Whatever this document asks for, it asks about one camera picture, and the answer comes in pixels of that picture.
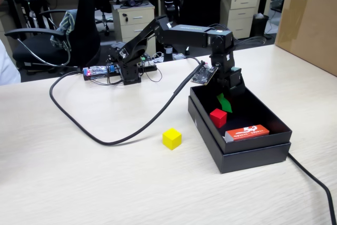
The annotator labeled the striped green cloth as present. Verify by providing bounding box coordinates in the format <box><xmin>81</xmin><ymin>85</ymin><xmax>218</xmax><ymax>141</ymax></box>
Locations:
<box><xmin>49</xmin><ymin>8</ymin><xmax>79</xmax><ymax>52</ymax></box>

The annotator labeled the robot controller circuit board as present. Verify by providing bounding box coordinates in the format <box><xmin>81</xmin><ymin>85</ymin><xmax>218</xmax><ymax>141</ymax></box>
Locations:
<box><xmin>82</xmin><ymin>64</ymin><xmax>117</xmax><ymax>79</ymax></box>

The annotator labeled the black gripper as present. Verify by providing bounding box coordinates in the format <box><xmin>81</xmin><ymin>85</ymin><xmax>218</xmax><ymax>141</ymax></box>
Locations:
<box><xmin>214</xmin><ymin>61</ymin><xmax>246</xmax><ymax>114</ymax></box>

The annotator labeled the beige drawer pedestal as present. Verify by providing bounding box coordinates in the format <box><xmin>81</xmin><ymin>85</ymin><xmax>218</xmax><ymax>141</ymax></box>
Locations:
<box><xmin>111</xmin><ymin>0</ymin><xmax>157</xmax><ymax>56</ymax></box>
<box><xmin>220</xmin><ymin>0</ymin><xmax>260</xmax><ymax>40</ymax></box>

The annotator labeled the camera circuit board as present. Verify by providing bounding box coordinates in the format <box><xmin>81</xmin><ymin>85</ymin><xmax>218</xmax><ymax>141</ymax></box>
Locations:
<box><xmin>190</xmin><ymin>64</ymin><xmax>220</xmax><ymax>87</ymax></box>

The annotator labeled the red and white package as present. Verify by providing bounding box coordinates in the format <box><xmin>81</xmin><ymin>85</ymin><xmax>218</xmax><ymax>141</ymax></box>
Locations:
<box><xmin>223</xmin><ymin>124</ymin><xmax>271</xmax><ymax>143</ymax></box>

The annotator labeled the person in white shirt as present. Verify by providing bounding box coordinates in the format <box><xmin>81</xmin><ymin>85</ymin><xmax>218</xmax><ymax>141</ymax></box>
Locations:
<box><xmin>0</xmin><ymin>38</ymin><xmax>22</xmax><ymax>86</ymax></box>

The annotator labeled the large cardboard box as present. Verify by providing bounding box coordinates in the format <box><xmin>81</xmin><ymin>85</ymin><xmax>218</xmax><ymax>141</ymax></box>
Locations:
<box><xmin>274</xmin><ymin>0</ymin><xmax>337</xmax><ymax>76</ymax></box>

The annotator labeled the black box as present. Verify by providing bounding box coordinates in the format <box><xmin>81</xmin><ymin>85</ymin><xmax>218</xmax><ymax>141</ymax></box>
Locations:
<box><xmin>187</xmin><ymin>84</ymin><xmax>293</xmax><ymax>174</ymax></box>

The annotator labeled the yellow cube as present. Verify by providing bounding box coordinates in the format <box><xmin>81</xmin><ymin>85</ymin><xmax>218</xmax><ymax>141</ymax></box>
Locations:
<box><xmin>162</xmin><ymin>127</ymin><xmax>183</xmax><ymax>151</ymax></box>

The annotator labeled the black trash bin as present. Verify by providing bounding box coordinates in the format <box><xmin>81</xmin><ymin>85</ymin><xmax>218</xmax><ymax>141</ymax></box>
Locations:
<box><xmin>250</xmin><ymin>14</ymin><xmax>270</xmax><ymax>40</ymax></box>

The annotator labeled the black sleeved camera cable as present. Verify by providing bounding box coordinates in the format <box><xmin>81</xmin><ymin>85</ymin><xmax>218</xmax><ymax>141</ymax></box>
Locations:
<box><xmin>49</xmin><ymin>56</ymin><xmax>206</xmax><ymax>146</ymax></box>

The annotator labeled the red cube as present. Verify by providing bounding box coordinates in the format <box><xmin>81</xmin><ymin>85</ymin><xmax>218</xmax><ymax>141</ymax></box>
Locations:
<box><xmin>209</xmin><ymin>108</ymin><xmax>228</xmax><ymax>129</ymax></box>

